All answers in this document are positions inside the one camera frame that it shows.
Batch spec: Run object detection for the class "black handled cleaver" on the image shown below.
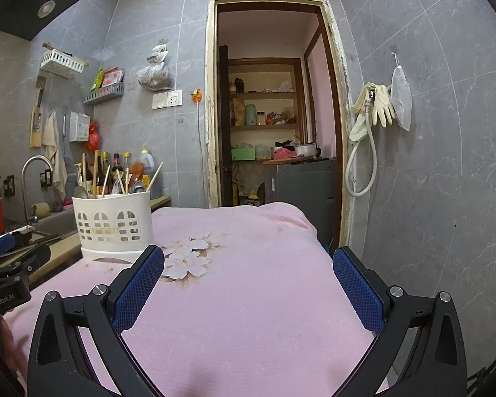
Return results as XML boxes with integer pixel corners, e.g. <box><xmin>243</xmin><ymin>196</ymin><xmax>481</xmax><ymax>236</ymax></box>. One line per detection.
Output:
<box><xmin>22</xmin><ymin>232</ymin><xmax>73</xmax><ymax>251</ymax></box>

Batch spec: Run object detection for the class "person's left hand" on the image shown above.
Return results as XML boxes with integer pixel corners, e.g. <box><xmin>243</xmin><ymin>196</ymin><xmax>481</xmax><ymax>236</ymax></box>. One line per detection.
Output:
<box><xmin>0</xmin><ymin>316</ymin><xmax>20</xmax><ymax>361</ymax></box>

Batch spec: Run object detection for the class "hanging wooden grater board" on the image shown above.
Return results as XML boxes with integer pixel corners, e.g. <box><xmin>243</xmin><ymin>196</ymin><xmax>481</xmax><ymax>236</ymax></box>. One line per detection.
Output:
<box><xmin>30</xmin><ymin>75</ymin><xmax>47</xmax><ymax>148</ymax></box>

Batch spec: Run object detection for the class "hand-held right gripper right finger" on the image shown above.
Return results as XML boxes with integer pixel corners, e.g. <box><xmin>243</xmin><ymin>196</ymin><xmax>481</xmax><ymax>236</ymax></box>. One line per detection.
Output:
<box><xmin>333</xmin><ymin>247</ymin><xmax>468</xmax><ymax>397</ymax></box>

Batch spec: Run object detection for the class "pink floral blanket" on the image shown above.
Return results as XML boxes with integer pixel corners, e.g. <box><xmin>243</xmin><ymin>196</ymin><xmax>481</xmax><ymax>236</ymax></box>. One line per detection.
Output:
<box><xmin>2</xmin><ymin>202</ymin><xmax>391</xmax><ymax>397</ymax></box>

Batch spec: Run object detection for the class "white slotted wall basket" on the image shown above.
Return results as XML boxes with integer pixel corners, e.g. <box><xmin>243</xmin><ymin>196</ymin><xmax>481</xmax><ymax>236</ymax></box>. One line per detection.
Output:
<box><xmin>40</xmin><ymin>49</ymin><xmax>85</xmax><ymax>78</ymax></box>

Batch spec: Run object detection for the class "white shower hose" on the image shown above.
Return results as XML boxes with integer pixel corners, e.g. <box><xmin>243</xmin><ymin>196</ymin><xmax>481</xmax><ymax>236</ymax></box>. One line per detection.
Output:
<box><xmin>345</xmin><ymin>91</ymin><xmax>377</xmax><ymax>196</ymax></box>

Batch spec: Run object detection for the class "curved steel faucet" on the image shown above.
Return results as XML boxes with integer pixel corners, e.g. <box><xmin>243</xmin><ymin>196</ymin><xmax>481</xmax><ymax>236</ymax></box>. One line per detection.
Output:
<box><xmin>21</xmin><ymin>155</ymin><xmax>54</xmax><ymax>226</ymax></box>

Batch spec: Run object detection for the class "worn door frame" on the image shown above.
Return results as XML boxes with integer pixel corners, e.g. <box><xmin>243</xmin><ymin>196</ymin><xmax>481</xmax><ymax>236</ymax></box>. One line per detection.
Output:
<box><xmin>204</xmin><ymin>0</ymin><xmax>354</xmax><ymax>249</ymax></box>

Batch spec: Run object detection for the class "hanging beige dish cloth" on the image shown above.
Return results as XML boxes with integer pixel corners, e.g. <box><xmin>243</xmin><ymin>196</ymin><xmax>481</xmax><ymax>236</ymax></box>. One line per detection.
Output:
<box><xmin>42</xmin><ymin>110</ymin><xmax>67</xmax><ymax>199</ymax></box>

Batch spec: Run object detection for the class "white perforated wall box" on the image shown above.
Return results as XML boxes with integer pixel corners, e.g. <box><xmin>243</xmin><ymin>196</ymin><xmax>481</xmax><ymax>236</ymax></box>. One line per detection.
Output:
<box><xmin>69</xmin><ymin>112</ymin><xmax>92</xmax><ymax>141</ymax></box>

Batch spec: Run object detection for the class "red snack packet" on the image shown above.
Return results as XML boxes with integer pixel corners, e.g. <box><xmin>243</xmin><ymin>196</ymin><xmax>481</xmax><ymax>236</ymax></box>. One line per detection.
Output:
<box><xmin>103</xmin><ymin>67</ymin><xmax>124</xmax><ymax>88</ymax></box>

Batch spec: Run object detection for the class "grey wall shelf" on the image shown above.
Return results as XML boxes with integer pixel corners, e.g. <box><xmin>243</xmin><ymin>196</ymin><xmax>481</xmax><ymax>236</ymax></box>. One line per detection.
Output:
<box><xmin>83</xmin><ymin>83</ymin><xmax>125</xmax><ymax>105</ymax></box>

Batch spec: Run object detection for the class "thin wall cable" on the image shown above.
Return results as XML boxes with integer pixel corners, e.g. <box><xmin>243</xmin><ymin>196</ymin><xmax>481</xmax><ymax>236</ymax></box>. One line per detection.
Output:
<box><xmin>196</xmin><ymin>101</ymin><xmax>207</xmax><ymax>199</ymax></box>

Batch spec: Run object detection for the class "white mesh bag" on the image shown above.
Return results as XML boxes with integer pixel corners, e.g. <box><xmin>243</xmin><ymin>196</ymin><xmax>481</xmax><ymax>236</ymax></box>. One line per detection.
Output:
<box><xmin>390</xmin><ymin>52</ymin><xmax>413</xmax><ymax>132</ymax></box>

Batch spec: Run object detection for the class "stainless steel sink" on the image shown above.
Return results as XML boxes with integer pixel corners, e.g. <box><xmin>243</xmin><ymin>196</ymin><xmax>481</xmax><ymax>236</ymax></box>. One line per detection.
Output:
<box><xmin>29</xmin><ymin>209</ymin><xmax>81</xmax><ymax>236</ymax></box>

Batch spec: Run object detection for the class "cream rubber glove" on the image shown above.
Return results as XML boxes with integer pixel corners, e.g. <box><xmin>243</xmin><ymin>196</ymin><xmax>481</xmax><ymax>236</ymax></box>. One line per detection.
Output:
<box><xmin>349</xmin><ymin>83</ymin><xmax>377</xmax><ymax>141</ymax></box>
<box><xmin>372</xmin><ymin>85</ymin><xmax>396</xmax><ymax>127</ymax></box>

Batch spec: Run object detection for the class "wooden shelf unit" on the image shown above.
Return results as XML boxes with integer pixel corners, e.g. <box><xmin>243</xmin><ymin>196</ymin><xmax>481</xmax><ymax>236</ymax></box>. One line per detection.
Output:
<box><xmin>227</xmin><ymin>58</ymin><xmax>307</xmax><ymax>162</ymax></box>

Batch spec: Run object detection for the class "white plastic utensil holder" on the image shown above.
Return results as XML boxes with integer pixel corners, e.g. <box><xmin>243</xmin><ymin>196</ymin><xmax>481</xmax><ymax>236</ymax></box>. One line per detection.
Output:
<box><xmin>72</xmin><ymin>191</ymin><xmax>154</xmax><ymax>263</ymax></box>

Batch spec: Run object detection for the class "hanging clear bag of spices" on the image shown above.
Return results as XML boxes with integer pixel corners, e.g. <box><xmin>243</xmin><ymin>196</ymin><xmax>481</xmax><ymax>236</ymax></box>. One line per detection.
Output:
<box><xmin>137</xmin><ymin>39</ymin><xmax>175</xmax><ymax>92</ymax></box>

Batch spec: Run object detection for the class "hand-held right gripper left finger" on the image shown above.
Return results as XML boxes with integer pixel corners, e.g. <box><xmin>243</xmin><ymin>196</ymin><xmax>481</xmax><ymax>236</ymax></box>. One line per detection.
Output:
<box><xmin>27</xmin><ymin>245</ymin><xmax>166</xmax><ymax>397</ymax></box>

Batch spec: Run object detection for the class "plastic oil jug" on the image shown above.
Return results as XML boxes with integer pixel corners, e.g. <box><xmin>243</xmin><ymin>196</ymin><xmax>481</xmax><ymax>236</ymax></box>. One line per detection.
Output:
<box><xmin>140</xmin><ymin>148</ymin><xmax>162</xmax><ymax>199</ymax></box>

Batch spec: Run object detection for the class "grey cabinet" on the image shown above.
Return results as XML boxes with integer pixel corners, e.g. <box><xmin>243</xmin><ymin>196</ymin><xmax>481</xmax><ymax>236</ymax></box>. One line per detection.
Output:
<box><xmin>265</xmin><ymin>159</ymin><xmax>337</xmax><ymax>241</ymax></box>

